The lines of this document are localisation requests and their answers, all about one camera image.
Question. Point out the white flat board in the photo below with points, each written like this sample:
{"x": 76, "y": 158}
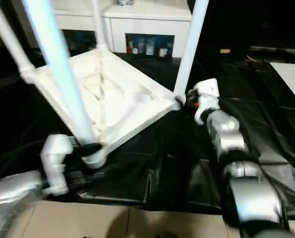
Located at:
{"x": 291, "y": 79}

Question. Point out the black plastic mat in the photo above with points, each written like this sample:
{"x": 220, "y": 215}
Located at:
{"x": 162, "y": 161}

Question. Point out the white cabinet with glass doors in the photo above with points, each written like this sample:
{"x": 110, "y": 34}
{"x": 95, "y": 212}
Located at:
{"x": 149, "y": 24}

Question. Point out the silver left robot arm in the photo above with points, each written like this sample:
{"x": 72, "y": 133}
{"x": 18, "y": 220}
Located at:
{"x": 11, "y": 186}

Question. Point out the white plastic table top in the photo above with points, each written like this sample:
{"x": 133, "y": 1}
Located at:
{"x": 117, "y": 81}

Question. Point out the dark object on cabinet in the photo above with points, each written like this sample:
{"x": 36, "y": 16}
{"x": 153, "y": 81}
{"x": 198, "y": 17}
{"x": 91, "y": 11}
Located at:
{"x": 124, "y": 1}

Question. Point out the small white cup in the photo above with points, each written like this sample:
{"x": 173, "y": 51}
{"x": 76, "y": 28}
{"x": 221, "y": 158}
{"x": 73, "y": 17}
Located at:
{"x": 163, "y": 52}

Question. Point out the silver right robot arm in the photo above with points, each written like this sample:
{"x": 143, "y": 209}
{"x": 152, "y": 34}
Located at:
{"x": 224, "y": 129}

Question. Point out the black horizontal bar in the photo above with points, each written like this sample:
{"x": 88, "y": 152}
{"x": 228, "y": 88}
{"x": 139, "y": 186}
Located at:
{"x": 278, "y": 50}

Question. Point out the white plastic table leg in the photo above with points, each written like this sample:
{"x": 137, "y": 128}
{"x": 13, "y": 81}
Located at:
{"x": 11, "y": 37}
{"x": 99, "y": 22}
{"x": 192, "y": 44}
{"x": 55, "y": 49}

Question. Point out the small yellow label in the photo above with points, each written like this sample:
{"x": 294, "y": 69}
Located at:
{"x": 224, "y": 50}

